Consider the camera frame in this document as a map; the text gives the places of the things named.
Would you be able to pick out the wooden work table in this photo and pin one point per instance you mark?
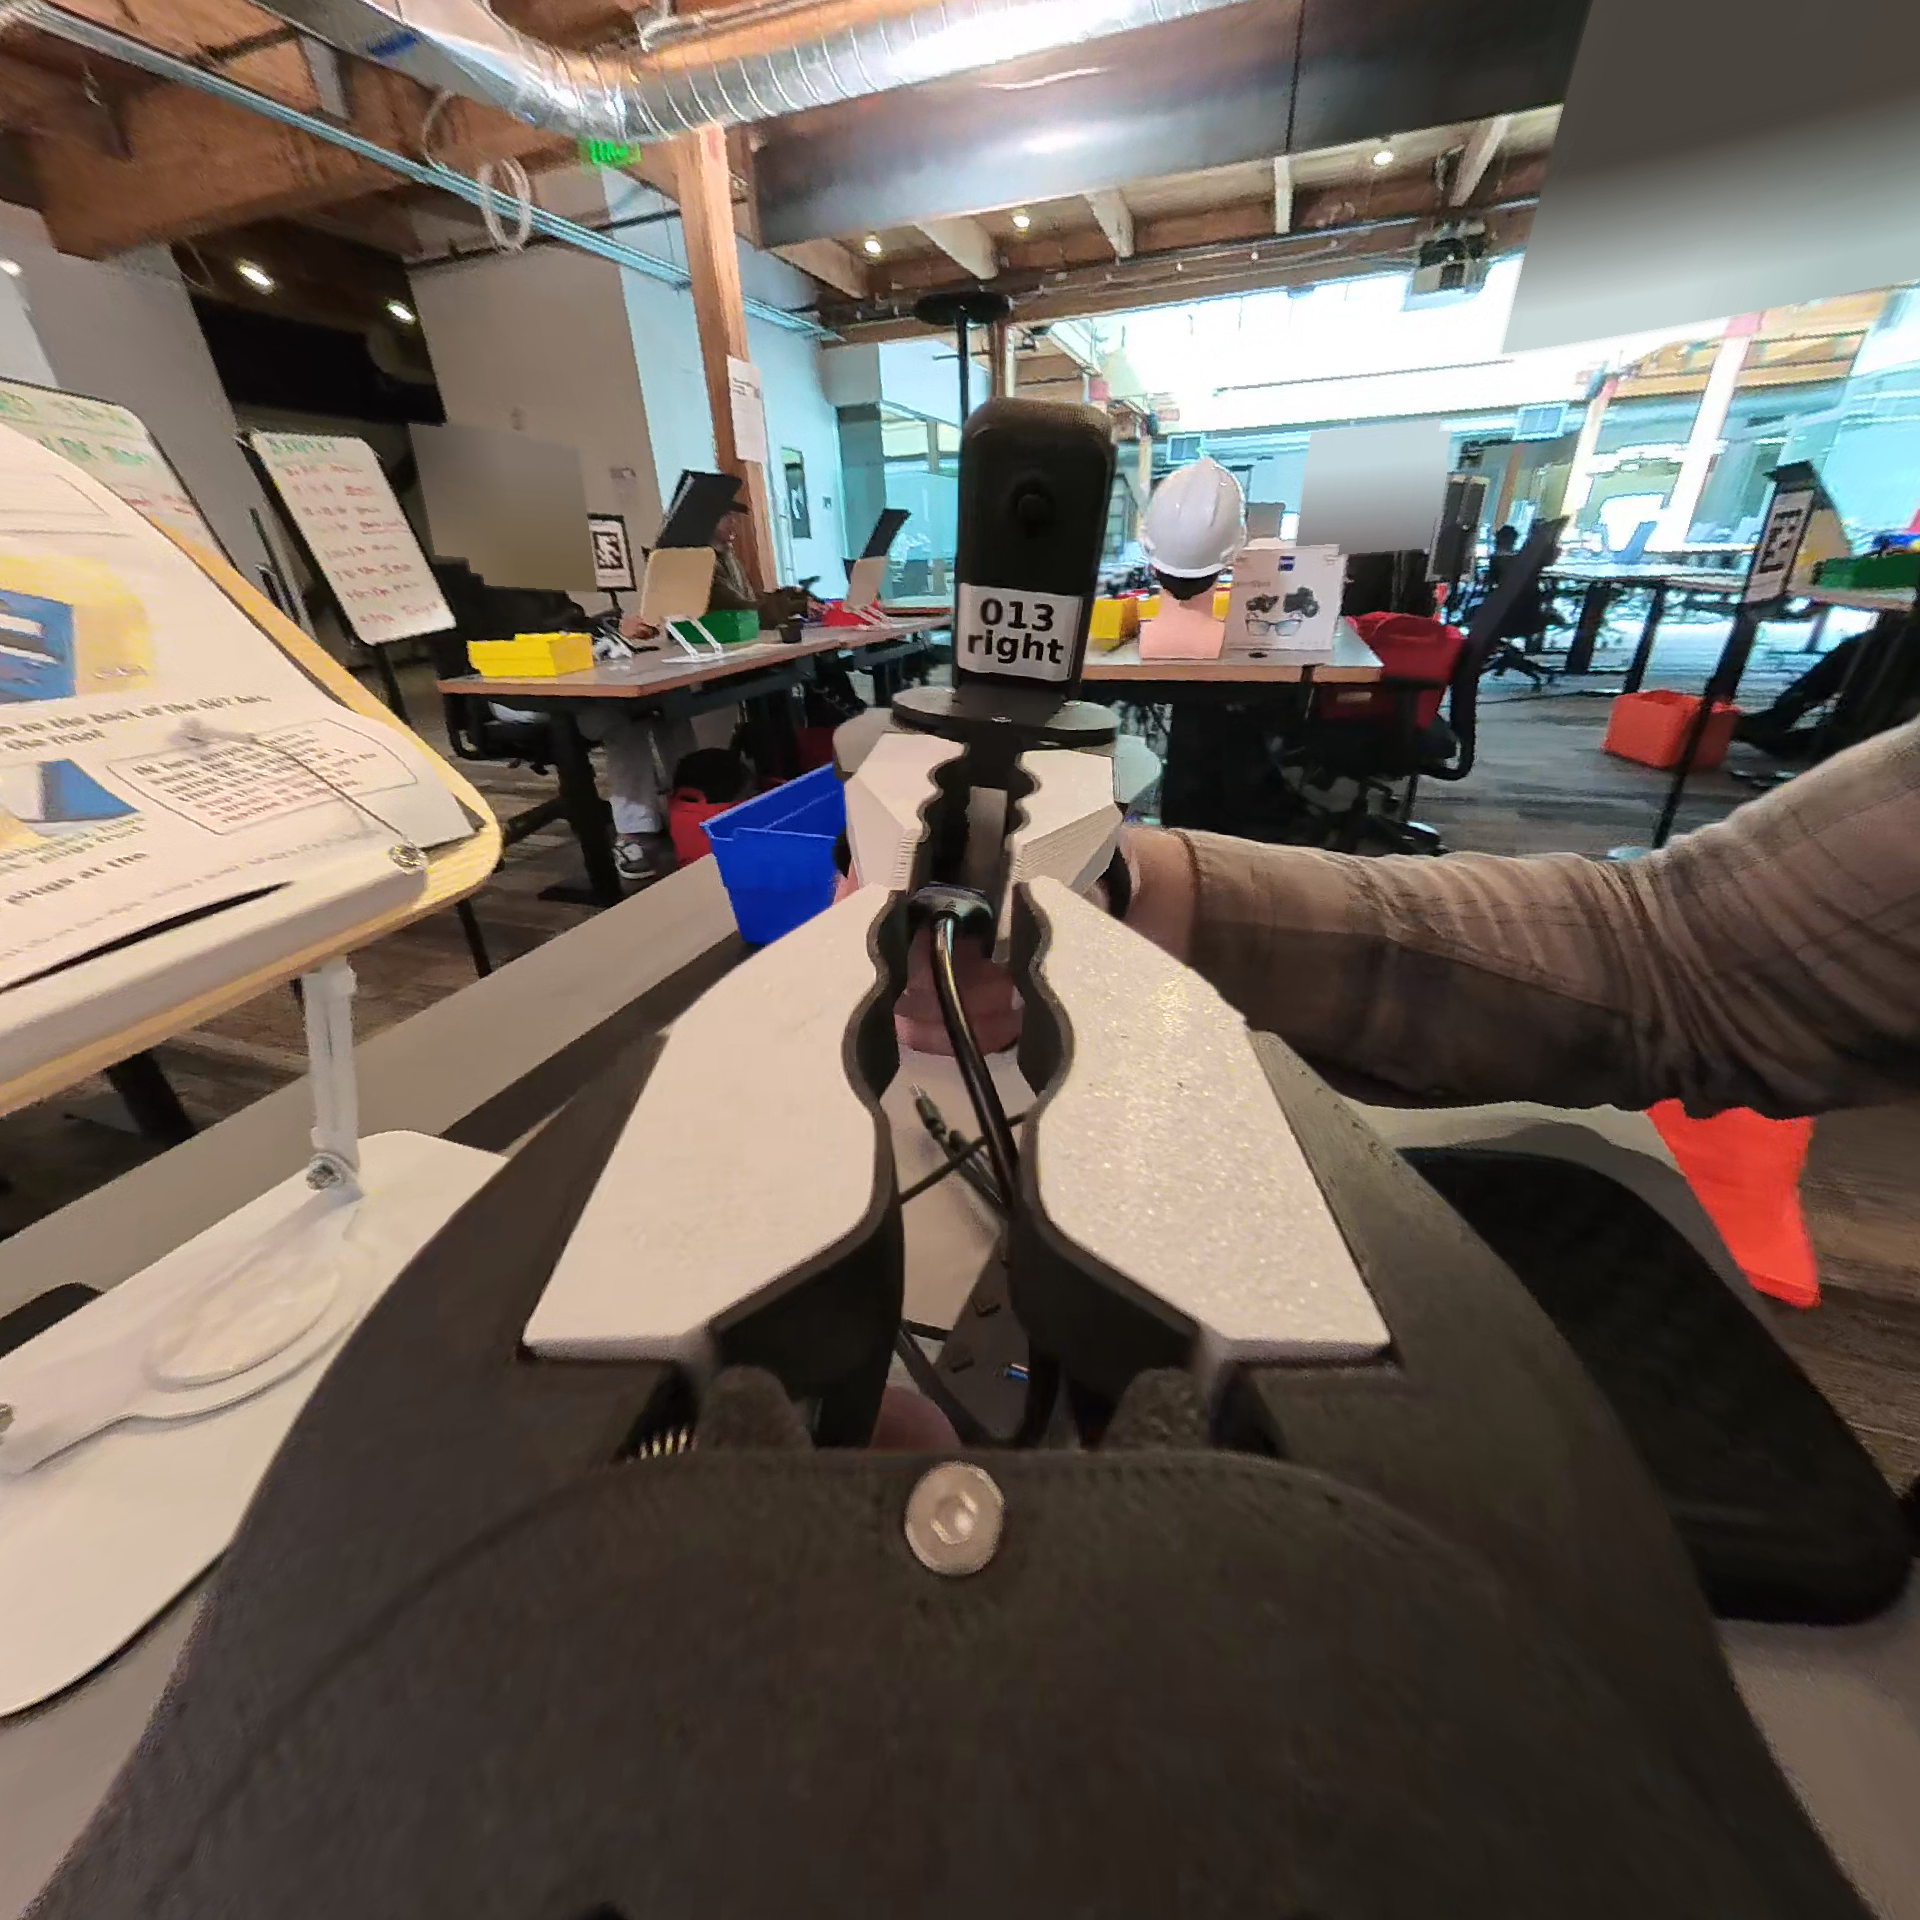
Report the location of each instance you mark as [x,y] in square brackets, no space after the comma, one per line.
[632,675]

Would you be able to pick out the white cardboard box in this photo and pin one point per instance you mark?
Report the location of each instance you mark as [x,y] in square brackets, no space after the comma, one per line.
[1285,603]

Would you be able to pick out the white hard hat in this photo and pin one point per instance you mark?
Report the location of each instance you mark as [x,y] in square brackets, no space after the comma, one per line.
[1192,517]

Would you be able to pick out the blue plastic bin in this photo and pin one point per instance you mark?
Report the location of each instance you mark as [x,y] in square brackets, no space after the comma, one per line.
[776,872]

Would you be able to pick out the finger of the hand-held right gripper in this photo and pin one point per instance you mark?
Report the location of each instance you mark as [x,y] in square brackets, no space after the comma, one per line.
[890,813]
[1073,813]

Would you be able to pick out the orange plastic bin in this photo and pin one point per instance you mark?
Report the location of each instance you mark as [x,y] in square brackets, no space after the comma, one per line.
[1669,731]

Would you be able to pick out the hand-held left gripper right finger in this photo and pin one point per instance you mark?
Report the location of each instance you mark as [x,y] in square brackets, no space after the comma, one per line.
[1200,1200]

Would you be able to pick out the wooden column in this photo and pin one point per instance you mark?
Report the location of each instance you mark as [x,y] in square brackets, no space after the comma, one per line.
[721,363]

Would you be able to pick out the white stand base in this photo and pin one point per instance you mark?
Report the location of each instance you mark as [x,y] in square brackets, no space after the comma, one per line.
[180,1441]

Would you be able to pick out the person's right forearm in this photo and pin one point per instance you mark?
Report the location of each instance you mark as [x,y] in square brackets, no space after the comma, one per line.
[1561,948]

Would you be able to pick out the red office chair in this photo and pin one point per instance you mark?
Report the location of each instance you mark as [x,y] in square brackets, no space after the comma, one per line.
[1404,668]

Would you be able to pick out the yellow plastic bin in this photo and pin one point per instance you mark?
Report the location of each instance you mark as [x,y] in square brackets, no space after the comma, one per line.
[531,652]

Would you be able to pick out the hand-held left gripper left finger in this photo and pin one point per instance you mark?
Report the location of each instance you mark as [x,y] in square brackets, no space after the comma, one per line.
[707,1200]

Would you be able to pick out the black wrist rest pad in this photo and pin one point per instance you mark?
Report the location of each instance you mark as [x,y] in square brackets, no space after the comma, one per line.
[1680,1411]

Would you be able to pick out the white easel board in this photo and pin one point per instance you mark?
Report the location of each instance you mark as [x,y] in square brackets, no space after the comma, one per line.
[355,535]

